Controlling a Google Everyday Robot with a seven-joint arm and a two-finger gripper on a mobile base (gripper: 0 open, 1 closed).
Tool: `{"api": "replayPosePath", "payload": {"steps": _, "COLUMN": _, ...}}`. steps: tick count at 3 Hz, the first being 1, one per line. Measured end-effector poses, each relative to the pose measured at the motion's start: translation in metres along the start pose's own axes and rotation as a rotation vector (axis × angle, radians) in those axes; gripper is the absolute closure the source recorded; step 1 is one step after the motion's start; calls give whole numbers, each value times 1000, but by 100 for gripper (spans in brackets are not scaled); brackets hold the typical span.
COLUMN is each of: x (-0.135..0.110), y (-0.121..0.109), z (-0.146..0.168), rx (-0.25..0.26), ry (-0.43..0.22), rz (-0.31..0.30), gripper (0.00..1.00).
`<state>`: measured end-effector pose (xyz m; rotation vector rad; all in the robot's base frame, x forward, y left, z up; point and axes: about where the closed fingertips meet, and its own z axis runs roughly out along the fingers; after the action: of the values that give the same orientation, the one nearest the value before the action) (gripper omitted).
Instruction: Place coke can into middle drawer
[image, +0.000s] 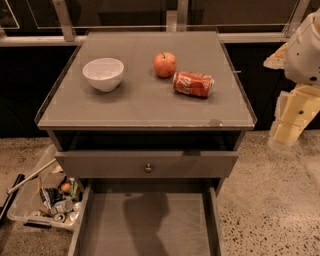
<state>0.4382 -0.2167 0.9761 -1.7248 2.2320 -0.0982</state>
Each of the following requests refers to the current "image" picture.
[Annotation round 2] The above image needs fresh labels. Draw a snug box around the grey top drawer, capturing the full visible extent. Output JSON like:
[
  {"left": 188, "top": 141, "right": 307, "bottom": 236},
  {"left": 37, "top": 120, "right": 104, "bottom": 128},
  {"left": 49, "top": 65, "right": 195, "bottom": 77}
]
[{"left": 55, "top": 150, "right": 239, "bottom": 178}]

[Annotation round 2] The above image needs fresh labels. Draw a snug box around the round metal drawer knob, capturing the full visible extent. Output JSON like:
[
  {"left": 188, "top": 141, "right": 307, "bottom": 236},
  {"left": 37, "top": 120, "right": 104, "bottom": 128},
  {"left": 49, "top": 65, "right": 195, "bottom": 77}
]
[{"left": 145, "top": 163, "right": 153, "bottom": 174}]

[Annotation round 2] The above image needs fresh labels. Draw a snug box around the white ceramic bowl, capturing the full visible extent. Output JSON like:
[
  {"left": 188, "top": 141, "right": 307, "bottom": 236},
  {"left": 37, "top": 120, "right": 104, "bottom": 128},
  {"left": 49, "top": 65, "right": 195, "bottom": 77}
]
[{"left": 82, "top": 58, "right": 124, "bottom": 92}]

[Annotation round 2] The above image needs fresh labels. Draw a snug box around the metal railing frame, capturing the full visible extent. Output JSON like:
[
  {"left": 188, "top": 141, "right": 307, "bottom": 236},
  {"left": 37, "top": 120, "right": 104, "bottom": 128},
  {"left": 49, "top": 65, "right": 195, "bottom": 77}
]
[{"left": 0, "top": 0, "right": 319, "bottom": 46}]

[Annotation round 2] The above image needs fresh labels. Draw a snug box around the white rod in bin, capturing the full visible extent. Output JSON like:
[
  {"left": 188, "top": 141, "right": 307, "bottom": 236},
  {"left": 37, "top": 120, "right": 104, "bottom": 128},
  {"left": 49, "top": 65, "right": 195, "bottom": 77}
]
[{"left": 6, "top": 159, "right": 56, "bottom": 195}]

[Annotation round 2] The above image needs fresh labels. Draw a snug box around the red coke can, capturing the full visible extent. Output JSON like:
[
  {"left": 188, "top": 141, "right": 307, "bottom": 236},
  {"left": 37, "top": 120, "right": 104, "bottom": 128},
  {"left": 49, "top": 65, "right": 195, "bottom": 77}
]
[{"left": 173, "top": 71, "right": 214, "bottom": 98}]

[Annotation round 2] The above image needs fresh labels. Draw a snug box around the open grey middle drawer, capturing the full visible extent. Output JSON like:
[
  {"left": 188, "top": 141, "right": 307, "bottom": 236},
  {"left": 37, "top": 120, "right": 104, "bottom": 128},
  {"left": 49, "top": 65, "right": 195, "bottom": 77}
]
[{"left": 68, "top": 180, "right": 227, "bottom": 256}]

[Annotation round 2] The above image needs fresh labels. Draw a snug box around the grey drawer cabinet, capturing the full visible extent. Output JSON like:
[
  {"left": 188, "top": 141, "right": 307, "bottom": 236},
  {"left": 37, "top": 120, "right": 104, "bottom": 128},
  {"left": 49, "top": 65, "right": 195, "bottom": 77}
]
[{"left": 34, "top": 31, "right": 258, "bottom": 256}]

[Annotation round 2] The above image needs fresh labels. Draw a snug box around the orange fruit in bin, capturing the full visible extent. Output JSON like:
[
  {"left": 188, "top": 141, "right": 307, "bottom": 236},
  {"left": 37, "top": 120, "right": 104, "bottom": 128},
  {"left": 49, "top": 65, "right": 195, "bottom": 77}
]
[{"left": 61, "top": 183, "right": 71, "bottom": 193}]

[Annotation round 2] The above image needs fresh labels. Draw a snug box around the red apple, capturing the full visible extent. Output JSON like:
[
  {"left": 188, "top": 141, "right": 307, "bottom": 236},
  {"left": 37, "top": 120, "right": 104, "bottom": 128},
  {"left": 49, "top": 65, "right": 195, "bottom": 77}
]
[{"left": 153, "top": 52, "right": 177, "bottom": 78}]

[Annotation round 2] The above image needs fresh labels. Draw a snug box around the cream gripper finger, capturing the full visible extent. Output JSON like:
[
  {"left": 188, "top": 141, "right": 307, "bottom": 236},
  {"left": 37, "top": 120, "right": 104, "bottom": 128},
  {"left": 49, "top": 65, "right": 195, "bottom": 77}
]
[
  {"left": 268, "top": 84, "right": 320, "bottom": 150},
  {"left": 263, "top": 43, "right": 287, "bottom": 70}
]

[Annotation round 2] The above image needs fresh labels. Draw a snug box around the dark snack bag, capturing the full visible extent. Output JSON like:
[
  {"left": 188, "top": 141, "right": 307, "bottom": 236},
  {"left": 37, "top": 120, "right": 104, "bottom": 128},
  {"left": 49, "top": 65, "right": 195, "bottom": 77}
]
[{"left": 40, "top": 188, "right": 64, "bottom": 209}]

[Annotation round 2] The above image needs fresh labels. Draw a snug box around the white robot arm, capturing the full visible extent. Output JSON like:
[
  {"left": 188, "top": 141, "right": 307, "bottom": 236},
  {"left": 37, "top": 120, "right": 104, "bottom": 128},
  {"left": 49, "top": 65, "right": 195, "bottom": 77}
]
[{"left": 263, "top": 9, "right": 320, "bottom": 150}]

